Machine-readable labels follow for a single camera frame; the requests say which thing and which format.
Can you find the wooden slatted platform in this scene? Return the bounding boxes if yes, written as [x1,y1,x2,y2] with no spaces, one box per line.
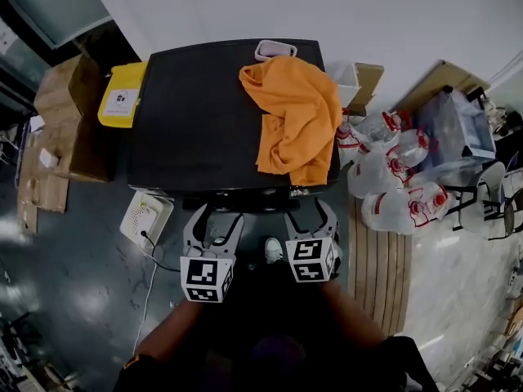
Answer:
[347,196,413,336]

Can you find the yellow plastic bin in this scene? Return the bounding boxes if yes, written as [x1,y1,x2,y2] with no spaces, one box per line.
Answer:
[96,61,149,130]

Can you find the tan cardboard piece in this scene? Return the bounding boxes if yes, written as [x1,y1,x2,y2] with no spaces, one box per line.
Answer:
[354,62,386,118]

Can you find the large wooden board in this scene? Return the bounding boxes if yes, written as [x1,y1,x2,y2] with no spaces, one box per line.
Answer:
[390,58,491,112]

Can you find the flattened cardboard sheets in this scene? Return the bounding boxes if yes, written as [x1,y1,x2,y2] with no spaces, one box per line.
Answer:
[16,131,69,234]

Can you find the person's white shoe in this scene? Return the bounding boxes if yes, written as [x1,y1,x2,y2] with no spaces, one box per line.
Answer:
[264,237,284,265]

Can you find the black cable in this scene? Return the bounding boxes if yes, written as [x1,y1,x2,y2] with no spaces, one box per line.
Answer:
[140,229,183,274]

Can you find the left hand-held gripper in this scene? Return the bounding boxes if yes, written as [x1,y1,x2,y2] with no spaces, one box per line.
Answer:
[180,202,245,304]

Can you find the dark mesh chair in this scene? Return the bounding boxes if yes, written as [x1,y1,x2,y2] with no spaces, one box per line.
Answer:
[488,185,523,241]

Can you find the white waste bin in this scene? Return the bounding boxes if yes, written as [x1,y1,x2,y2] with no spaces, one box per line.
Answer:
[324,60,360,108]

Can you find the person's black clothing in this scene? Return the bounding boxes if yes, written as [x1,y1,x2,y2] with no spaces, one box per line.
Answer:
[112,255,440,392]

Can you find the small white packet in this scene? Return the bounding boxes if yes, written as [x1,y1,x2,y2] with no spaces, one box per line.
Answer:
[38,147,61,170]

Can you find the large brown cardboard box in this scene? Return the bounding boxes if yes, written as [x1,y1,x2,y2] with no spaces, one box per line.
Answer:
[40,108,120,184]

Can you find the person's left forearm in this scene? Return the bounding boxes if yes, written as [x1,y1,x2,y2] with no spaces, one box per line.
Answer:
[134,299,206,368]

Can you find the cluster of clear water jugs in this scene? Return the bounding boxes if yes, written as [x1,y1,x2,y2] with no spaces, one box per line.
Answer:
[335,108,450,236]

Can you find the black washing machine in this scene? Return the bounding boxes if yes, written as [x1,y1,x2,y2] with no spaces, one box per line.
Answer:
[126,38,342,214]

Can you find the grey shell chair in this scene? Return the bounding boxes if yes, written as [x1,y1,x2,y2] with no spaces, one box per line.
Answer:
[449,160,508,233]

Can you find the black framed glass door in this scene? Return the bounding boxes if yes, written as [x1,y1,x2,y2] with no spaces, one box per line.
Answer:
[0,0,114,109]

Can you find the clear plastic storage box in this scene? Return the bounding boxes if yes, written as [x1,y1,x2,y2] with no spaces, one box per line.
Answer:
[417,90,498,161]

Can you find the orange cloth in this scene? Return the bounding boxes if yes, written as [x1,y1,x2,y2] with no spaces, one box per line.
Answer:
[238,55,344,187]

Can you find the white cable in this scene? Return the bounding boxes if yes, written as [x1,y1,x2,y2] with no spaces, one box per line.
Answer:
[132,254,161,355]

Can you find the white vented plastic box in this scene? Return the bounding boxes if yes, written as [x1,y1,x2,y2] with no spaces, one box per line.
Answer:
[118,189,175,250]

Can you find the pale pink rectangular container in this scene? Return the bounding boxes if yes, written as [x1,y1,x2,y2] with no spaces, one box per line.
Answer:
[253,38,298,63]

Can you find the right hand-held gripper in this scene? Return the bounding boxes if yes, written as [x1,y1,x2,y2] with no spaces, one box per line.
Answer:
[284,197,341,283]

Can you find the tan cardboard box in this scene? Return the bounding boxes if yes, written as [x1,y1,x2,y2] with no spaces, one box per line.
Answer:
[34,52,103,118]

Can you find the person's right forearm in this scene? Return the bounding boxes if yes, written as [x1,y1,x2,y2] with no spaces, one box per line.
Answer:
[321,279,388,349]

